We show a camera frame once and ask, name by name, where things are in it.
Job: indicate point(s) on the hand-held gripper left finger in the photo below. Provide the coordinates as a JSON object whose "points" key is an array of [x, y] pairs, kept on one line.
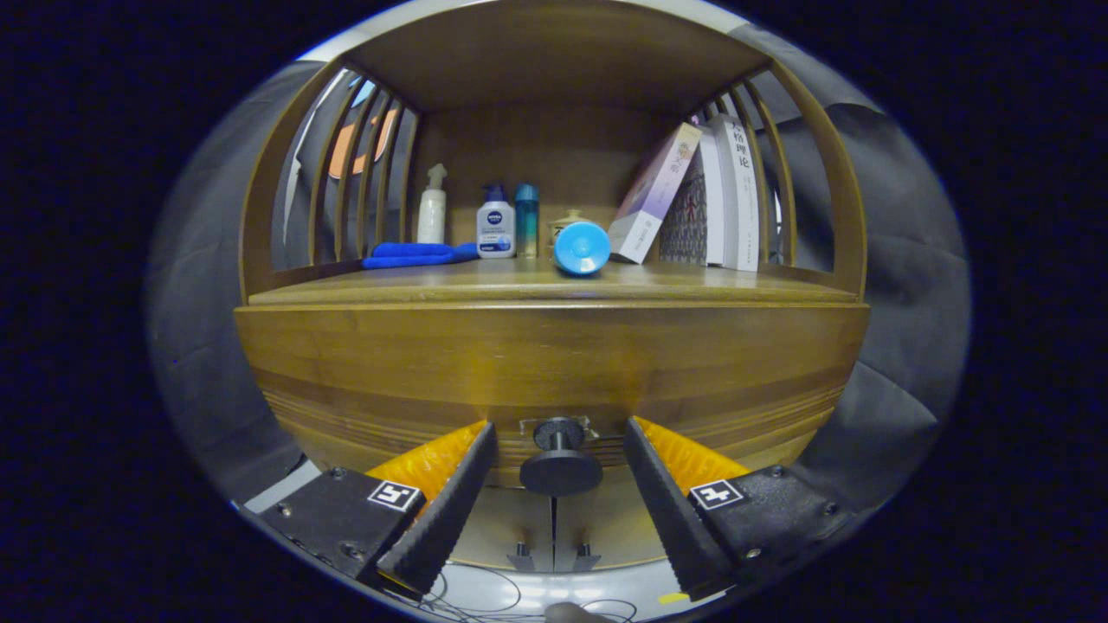
{"points": [[450, 510]]}

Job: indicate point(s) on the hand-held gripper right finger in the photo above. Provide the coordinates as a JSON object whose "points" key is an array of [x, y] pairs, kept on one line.
{"points": [[671, 510]]}

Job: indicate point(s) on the blue gradient tube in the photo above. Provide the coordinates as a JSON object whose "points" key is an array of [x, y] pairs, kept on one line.
{"points": [[582, 248]]}

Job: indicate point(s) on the wooden cabinet door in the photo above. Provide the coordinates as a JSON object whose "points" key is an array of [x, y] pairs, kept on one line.
{"points": [[606, 528], [502, 528]]}

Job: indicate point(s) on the wooden countertop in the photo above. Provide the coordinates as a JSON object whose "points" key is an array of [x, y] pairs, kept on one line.
{"points": [[485, 281]]}

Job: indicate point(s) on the wooden cabinet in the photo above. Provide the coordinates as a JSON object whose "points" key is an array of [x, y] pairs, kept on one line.
{"points": [[554, 69]]}

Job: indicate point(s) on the small yellow floor item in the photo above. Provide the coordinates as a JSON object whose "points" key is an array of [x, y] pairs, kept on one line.
{"points": [[673, 597]]}

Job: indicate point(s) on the blue cloth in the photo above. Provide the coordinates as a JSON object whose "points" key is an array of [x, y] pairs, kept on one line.
{"points": [[415, 254]]}

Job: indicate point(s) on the white bottle with blue cap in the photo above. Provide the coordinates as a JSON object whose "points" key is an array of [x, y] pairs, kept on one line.
{"points": [[496, 227]]}

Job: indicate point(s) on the grey patterned book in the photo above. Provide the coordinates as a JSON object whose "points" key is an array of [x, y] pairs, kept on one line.
{"points": [[688, 216]]}

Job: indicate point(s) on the white pump bottle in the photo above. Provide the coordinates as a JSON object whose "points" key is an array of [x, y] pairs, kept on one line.
{"points": [[431, 216]]}

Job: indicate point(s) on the teal bottle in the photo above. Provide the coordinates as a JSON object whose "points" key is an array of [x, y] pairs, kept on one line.
{"points": [[526, 221]]}

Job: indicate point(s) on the plain white book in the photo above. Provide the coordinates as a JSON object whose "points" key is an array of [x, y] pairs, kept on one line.
{"points": [[714, 208]]}

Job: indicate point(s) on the cream lidded teacup with saucer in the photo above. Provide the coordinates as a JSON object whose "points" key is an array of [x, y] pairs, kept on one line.
{"points": [[569, 216]]}

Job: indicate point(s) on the pink purple book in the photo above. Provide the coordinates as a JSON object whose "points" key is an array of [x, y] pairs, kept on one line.
{"points": [[653, 195]]}

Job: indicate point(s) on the white book with black lettering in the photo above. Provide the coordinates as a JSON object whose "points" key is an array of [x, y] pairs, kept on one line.
{"points": [[743, 199]]}

